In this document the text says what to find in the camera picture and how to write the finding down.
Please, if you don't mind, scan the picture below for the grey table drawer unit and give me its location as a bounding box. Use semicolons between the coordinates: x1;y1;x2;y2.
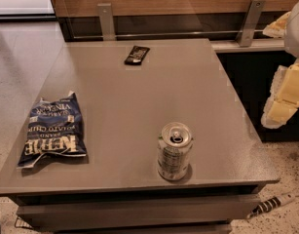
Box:
0;39;279;234

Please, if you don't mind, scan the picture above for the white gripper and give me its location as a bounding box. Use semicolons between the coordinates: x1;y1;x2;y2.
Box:
261;2;299;129

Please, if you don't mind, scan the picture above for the black rxbar chocolate bar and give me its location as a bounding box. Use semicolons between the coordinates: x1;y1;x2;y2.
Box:
125;46;150;65

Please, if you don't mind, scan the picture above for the metal wall bracket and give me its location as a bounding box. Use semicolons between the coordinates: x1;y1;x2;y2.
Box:
236;0;266;47
97;3;116;41

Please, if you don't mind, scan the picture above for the blue kettle chips bag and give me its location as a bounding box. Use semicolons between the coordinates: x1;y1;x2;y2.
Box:
18;91;87;169

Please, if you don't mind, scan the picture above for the striped black white cable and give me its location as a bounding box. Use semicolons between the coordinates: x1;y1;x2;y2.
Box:
246;192;297;219

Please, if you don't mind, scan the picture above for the left metal wall bracket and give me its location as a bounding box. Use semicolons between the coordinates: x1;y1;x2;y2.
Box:
97;3;116;41

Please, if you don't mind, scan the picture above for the silver 7up soda can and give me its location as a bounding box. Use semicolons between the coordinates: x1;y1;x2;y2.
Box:
157;122;194;180

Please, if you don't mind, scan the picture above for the right metal wall bracket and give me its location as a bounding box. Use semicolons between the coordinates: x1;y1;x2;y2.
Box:
236;0;266;47

